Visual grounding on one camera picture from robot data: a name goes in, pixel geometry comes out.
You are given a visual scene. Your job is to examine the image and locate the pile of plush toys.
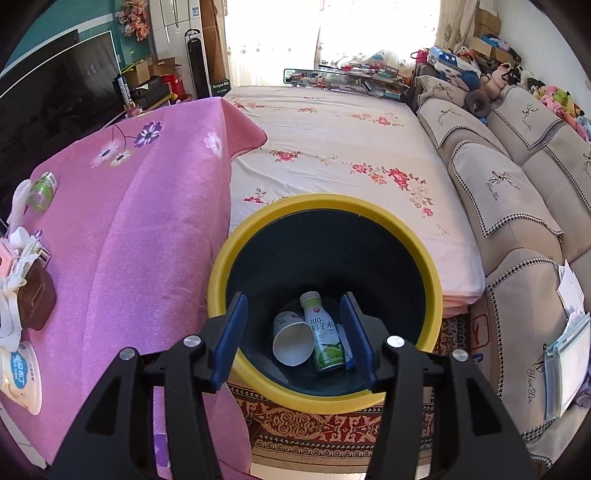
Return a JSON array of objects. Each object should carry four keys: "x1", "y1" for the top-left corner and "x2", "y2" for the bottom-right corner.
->
[{"x1": 522, "y1": 65, "x2": 591, "y2": 139}]

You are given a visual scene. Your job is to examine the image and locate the white floral sheet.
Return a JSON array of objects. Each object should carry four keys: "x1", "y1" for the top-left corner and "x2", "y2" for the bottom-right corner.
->
[{"x1": 222, "y1": 85, "x2": 486, "y2": 308}]

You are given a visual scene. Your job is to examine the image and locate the crumpled white tissue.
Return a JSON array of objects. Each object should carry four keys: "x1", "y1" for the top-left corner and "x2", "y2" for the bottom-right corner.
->
[{"x1": 4, "y1": 226, "x2": 44, "y2": 287}]

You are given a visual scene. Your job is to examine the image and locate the cluttered glass table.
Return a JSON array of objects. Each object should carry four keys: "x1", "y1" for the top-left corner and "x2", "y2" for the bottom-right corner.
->
[{"x1": 283, "y1": 55, "x2": 414, "y2": 100}]

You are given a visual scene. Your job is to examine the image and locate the brown leather wallet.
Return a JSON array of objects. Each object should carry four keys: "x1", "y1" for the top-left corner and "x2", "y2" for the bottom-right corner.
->
[{"x1": 17, "y1": 264, "x2": 57, "y2": 332}]

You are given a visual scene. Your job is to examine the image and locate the open cardboard box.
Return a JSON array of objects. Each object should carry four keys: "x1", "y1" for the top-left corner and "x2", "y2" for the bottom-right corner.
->
[
  {"x1": 150, "y1": 57, "x2": 183, "y2": 77},
  {"x1": 123, "y1": 59, "x2": 153, "y2": 88}
]

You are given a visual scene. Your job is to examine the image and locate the pink plush pig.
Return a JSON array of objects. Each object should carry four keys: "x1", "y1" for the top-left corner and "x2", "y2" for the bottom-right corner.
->
[{"x1": 480, "y1": 65, "x2": 513, "y2": 100}]

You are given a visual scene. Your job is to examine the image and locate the pink tissue pack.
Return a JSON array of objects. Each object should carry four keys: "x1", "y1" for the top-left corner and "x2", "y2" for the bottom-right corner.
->
[{"x1": 0, "y1": 244, "x2": 21, "y2": 278}]

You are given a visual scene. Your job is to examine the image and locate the black tower fan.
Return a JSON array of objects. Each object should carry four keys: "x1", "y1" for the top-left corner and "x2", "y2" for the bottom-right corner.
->
[{"x1": 185, "y1": 28, "x2": 212, "y2": 100}]

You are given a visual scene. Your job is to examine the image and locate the blue star print bag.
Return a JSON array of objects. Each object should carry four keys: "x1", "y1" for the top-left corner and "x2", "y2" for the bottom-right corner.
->
[{"x1": 427, "y1": 46, "x2": 472, "y2": 75}]

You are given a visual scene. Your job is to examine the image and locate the yellow rimmed trash bin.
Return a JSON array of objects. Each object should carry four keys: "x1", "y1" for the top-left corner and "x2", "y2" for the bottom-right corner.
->
[{"x1": 207, "y1": 194, "x2": 444, "y2": 409}]

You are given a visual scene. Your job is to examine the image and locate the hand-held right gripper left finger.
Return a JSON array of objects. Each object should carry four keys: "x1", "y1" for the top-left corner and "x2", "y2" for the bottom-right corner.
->
[{"x1": 46, "y1": 292, "x2": 252, "y2": 480}]

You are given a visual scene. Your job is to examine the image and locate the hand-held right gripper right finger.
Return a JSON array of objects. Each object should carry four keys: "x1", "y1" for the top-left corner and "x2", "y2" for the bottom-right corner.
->
[{"x1": 341, "y1": 292, "x2": 539, "y2": 480}]

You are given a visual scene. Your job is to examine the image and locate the white green drink bottle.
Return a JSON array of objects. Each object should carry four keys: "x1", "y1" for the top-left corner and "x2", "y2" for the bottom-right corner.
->
[{"x1": 299, "y1": 291, "x2": 346, "y2": 374}]

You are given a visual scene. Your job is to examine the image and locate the small white blue packet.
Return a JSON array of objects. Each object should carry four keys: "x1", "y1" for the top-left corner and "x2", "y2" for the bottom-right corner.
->
[{"x1": 336, "y1": 324, "x2": 356, "y2": 370}]

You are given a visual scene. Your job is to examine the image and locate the tall cardboard box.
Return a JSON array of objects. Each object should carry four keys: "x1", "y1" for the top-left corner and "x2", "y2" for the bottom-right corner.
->
[{"x1": 201, "y1": 0, "x2": 232, "y2": 96}]

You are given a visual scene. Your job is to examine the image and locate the pink floral tablecloth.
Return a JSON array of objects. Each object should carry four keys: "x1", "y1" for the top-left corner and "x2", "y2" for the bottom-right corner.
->
[{"x1": 0, "y1": 96, "x2": 269, "y2": 480}]

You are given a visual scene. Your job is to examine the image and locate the beige sofa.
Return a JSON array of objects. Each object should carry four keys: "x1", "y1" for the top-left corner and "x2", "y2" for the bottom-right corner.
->
[{"x1": 413, "y1": 74, "x2": 591, "y2": 467}]

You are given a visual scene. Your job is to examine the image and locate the pink artificial flowers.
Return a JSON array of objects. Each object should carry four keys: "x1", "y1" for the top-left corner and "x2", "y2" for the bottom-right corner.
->
[{"x1": 115, "y1": 0, "x2": 151, "y2": 42}]

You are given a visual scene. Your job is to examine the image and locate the white wet wipes pack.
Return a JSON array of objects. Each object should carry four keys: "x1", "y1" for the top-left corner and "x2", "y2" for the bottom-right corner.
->
[{"x1": 0, "y1": 342, "x2": 43, "y2": 416}]

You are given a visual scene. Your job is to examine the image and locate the white foam net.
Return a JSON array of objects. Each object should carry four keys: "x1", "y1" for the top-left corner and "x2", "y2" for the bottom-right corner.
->
[{"x1": 8, "y1": 181, "x2": 34, "y2": 223}]

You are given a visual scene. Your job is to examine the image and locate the grey neck pillow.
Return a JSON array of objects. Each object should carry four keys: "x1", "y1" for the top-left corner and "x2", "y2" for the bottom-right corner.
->
[{"x1": 464, "y1": 90, "x2": 492, "y2": 123}]

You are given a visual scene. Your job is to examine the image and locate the stack of cardboard boxes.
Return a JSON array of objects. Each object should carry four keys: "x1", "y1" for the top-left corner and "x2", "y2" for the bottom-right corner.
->
[{"x1": 468, "y1": 9, "x2": 522, "y2": 65}]

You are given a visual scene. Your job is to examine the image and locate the clear bottle with green cap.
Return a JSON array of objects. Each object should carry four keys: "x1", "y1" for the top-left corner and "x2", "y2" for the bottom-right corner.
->
[{"x1": 27, "y1": 172, "x2": 59, "y2": 213}]

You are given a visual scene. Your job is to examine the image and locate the clear file pouch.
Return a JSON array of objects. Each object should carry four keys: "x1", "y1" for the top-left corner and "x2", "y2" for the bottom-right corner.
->
[{"x1": 542, "y1": 314, "x2": 591, "y2": 421}]

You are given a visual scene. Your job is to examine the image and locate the white paper cup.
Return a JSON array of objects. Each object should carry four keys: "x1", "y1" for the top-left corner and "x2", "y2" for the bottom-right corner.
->
[{"x1": 272, "y1": 311, "x2": 311, "y2": 367}]

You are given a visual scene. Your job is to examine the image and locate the red box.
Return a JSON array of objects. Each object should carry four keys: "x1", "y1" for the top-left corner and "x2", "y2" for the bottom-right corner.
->
[{"x1": 161, "y1": 74, "x2": 188, "y2": 102}]

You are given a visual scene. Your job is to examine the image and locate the crumpled white plastic wrap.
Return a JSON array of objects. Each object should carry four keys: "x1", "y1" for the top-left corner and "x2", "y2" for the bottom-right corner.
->
[{"x1": 0, "y1": 277, "x2": 24, "y2": 347}]

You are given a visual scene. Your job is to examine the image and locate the long white black box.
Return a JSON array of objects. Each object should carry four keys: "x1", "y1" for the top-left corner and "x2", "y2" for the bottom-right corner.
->
[{"x1": 113, "y1": 76, "x2": 134, "y2": 116}]

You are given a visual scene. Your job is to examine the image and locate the red patterned rug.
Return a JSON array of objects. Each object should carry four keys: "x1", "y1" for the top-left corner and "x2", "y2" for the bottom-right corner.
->
[{"x1": 226, "y1": 305, "x2": 490, "y2": 467}]

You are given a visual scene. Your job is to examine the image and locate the large black television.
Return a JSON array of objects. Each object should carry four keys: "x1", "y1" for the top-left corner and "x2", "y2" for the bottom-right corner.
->
[{"x1": 0, "y1": 28, "x2": 124, "y2": 199}]

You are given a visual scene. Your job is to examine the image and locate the white lace curtain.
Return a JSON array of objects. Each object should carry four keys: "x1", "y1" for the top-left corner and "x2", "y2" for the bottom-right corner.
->
[{"x1": 224, "y1": 0, "x2": 476, "y2": 87}]

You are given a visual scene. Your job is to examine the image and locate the loose white papers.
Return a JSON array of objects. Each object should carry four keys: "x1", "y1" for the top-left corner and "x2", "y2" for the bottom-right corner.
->
[{"x1": 556, "y1": 261, "x2": 591, "y2": 324}]

